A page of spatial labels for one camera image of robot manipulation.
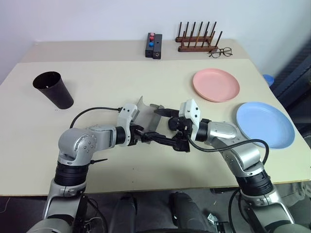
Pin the black box with coloured buttons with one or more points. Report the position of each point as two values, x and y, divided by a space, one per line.
150 49

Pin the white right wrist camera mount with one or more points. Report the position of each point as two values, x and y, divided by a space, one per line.
192 110

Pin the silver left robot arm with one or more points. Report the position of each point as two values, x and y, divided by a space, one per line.
80 142

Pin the dark rounded shape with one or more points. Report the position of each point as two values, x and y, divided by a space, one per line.
125 213
187 211

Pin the black tapered cup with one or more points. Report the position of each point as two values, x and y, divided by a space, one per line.
57 92

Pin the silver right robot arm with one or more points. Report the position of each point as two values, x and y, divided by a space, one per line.
226 132

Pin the grey glasses case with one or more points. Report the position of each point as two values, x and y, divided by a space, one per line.
148 119

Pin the blue round plate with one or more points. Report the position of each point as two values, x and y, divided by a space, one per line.
264 123

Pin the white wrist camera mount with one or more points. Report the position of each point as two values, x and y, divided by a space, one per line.
127 112
192 110

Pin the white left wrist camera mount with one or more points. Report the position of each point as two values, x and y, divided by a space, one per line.
127 112

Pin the plain black rectangular box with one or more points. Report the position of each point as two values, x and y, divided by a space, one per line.
157 48

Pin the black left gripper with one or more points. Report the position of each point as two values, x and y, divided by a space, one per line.
136 137

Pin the brown wooden peg rack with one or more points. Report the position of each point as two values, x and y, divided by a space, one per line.
196 46

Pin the black rimmed glasses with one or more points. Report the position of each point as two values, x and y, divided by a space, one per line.
219 52

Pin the black woven panel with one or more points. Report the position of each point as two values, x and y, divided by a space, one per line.
296 77

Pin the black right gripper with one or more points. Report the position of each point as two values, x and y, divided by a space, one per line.
178 123

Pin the pink round plate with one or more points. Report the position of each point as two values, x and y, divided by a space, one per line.
216 83

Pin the blue round lid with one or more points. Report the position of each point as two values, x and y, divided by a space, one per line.
269 79

